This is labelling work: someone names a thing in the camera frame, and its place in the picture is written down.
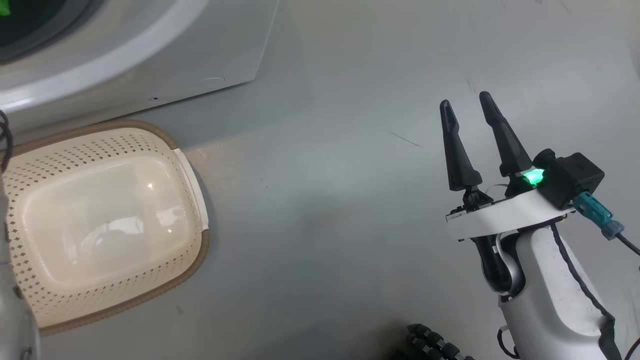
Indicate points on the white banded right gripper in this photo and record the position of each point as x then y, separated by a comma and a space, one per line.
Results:
505, 215

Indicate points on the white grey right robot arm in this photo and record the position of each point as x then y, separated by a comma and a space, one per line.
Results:
545, 290

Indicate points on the white front-load washing machine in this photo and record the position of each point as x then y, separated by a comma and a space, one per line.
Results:
200, 50

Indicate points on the cream perforated laundry basket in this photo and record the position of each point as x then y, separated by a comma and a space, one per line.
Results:
100, 225

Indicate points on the grey rubber door gasket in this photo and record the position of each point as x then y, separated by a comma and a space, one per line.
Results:
60, 30

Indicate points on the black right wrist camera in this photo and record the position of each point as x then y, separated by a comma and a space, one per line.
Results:
570, 177

